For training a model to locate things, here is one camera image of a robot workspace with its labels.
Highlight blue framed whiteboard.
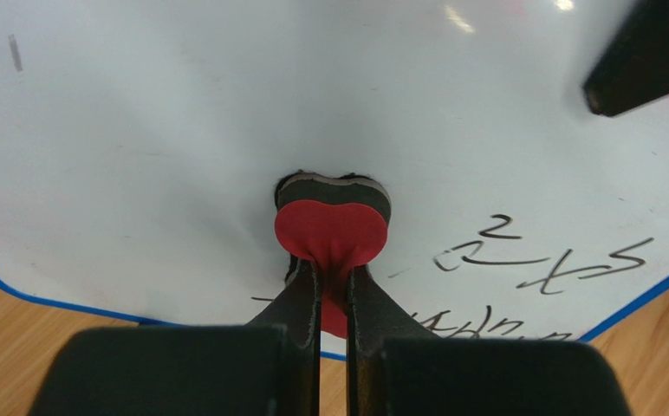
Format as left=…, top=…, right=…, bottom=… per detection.
left=0, top=1, right=669, bottom=341

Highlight red heart eraser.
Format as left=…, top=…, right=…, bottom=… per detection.
left=274, top=171, right=392, bottom=339

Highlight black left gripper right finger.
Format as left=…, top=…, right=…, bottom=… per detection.
left=346, top=265, right=436, bottom=415

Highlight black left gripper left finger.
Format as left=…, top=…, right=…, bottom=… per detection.
left=247, top=258, right=321, bottom=415

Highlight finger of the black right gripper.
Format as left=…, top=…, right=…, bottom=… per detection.
left=582, top=0, right=669, bottom=117

